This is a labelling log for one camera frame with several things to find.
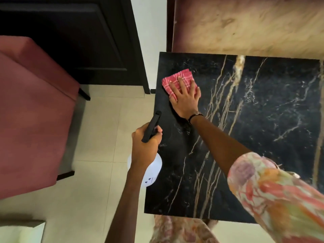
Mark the dark wooden door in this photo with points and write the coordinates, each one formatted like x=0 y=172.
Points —
x=76 y=35

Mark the person's left hand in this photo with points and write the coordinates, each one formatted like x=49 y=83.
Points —
x=141 y=151

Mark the red upholstered armchair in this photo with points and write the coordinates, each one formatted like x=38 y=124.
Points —
x=30 y=111

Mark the person's right hand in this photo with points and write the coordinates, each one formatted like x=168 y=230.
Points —
x=186 y=102

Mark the person's right forearm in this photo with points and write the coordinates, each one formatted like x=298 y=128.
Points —
x=217 y=141

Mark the person's left forearm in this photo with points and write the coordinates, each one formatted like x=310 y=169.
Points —
x=124 y=210

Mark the person's left fingers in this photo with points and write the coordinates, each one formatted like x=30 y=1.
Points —
x=158 y=135

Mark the person's right little finger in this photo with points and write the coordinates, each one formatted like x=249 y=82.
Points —
x=198 y=93

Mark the white spray bottle black trigger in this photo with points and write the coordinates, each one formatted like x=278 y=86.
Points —
x=155 y=172

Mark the white furniture piece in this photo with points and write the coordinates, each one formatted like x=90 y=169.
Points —
x=17 y=232

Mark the dark wooden wall trim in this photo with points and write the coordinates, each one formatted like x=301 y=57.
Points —
x=170 y=22

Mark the person's right thumb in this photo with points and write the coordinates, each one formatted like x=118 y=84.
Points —
x=173 y=99

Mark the person's right middle finger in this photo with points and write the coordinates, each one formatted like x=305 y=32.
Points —
x=182 y=84

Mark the red checked cleaning cloth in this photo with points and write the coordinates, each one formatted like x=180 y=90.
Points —
x=181 y=74

